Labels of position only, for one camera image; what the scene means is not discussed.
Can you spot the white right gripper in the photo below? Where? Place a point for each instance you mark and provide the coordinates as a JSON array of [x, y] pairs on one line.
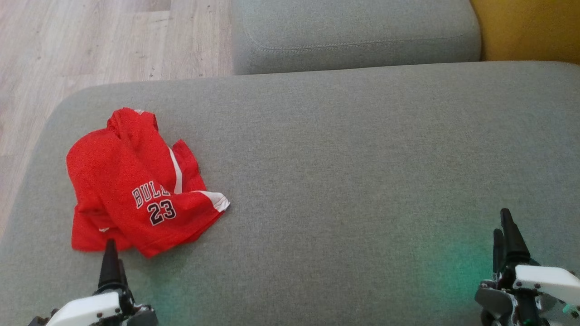
[[548, 278]]

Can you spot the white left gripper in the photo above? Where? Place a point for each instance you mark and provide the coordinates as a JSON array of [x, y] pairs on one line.
[[90, 312]]

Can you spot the red Bulls jersey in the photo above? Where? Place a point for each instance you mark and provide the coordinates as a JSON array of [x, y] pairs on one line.
[[181, 217]]

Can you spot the grey fabric sofa seat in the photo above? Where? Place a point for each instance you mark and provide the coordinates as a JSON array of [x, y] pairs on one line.
[[340, 181]]

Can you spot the grey sofa back cushion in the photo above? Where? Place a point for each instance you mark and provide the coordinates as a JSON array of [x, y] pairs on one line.
[[353, 31]]

